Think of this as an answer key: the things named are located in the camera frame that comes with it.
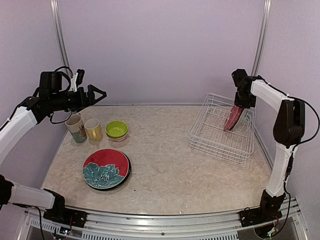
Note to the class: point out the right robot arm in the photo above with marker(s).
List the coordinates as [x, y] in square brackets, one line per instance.
[288, 129]

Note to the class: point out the white red patterned bowl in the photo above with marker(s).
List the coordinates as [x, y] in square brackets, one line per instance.
[118, 139]

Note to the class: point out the pink dotted plate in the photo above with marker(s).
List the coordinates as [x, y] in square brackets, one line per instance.
[233, 118]

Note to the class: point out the white wire dish rack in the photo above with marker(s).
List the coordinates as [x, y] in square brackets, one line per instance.
[207, 134]

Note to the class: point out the front aluminium rail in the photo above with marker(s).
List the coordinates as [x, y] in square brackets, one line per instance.
[103, 225]

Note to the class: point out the aluminium frame post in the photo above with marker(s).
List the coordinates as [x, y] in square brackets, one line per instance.
[57, 24]
[262, 37]

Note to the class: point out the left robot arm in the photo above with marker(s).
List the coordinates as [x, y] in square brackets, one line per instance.
[56, 92]

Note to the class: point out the dark red plate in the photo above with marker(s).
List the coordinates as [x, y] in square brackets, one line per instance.
[106, 168]

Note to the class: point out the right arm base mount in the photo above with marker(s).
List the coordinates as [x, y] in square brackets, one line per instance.
[268, 210]

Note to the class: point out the right aluminium frame post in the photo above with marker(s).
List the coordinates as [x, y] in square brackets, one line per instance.
[262, 37]

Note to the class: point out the black rimmed plate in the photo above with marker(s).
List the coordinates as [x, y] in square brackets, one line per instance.
[128, 170]

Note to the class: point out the pale yellow mug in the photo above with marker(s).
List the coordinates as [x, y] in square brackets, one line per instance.
[93, 129]

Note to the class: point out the green bowl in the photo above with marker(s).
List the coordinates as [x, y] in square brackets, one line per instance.
[116, 129]

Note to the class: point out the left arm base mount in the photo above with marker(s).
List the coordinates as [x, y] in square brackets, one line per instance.
[59, 213]

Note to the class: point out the light teal flower plate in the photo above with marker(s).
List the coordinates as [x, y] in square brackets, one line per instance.
[240, 120]

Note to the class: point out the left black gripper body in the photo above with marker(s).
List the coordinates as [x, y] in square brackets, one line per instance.
[75, 103]

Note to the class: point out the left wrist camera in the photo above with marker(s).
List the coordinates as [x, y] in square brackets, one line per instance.
[76, 80]

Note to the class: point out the left aluminium frame post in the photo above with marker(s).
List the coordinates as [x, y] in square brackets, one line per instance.
[57, 24]

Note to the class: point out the teal floral mug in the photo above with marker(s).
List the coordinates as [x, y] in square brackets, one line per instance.
[76, 128]

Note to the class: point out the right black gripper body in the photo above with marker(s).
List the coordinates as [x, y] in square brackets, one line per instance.
[245, 99]

